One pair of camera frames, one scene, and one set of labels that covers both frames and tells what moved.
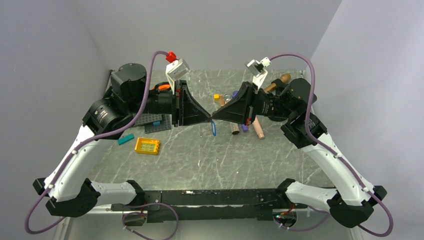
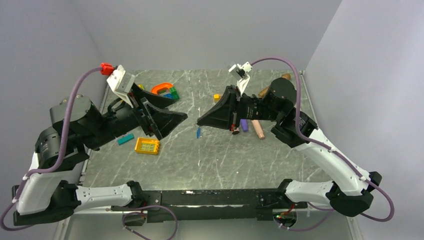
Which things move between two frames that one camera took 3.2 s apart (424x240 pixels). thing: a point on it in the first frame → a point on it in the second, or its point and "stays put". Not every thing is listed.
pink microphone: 258,127 stays put
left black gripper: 185,108 → 163,121
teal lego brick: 125,138 stays put
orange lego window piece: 147,145 stays put
